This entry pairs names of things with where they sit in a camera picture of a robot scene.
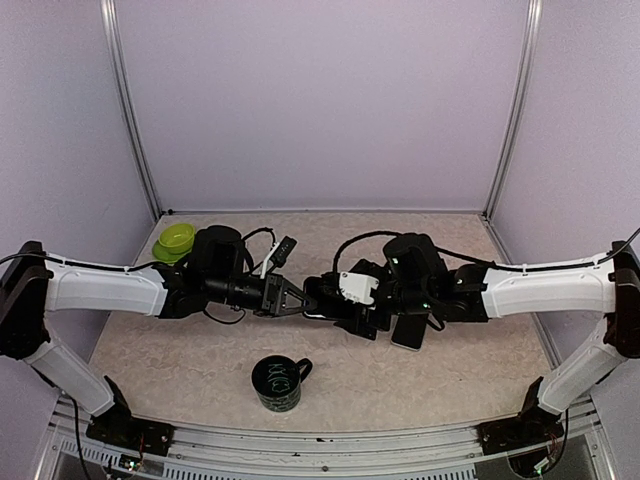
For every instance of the aluminium frame post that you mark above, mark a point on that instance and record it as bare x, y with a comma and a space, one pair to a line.
116, 51
517, 107

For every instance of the purple edged black phone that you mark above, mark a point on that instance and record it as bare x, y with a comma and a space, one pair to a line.
328, 306

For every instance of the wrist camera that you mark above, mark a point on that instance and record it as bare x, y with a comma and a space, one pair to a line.
354, 287
277, 256

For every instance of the green plastic bowl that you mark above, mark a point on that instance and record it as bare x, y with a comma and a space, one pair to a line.
177, 238

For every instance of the black mug green print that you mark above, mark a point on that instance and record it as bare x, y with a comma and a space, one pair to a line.
277, 381

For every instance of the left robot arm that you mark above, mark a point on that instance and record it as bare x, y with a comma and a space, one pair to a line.
36, 283

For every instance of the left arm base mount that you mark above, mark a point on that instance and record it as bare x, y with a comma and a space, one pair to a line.
122, 429

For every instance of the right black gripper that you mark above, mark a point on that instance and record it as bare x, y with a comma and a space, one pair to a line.
364, 324

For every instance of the black phone case right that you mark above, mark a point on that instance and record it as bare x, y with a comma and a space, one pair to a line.
369, 268

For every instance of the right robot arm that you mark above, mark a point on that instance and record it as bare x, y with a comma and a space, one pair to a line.
607, 283

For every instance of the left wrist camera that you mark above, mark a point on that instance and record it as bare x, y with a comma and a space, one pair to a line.
277, 256

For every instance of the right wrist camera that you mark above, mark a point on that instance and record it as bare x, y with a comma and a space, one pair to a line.
354, 287

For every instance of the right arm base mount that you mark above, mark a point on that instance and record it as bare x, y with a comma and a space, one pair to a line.
522, 430

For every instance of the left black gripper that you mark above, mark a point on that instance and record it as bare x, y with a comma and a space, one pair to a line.
273, 297

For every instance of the silver edged black phone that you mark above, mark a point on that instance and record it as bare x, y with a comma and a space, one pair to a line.
409, 332

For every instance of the left aluminium frame post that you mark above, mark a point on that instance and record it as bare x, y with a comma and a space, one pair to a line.
116, 51

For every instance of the right aluminium frame post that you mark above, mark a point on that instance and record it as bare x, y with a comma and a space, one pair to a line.
517, 107

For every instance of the front aluminium rail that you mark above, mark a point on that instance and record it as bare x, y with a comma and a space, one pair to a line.
200, 452

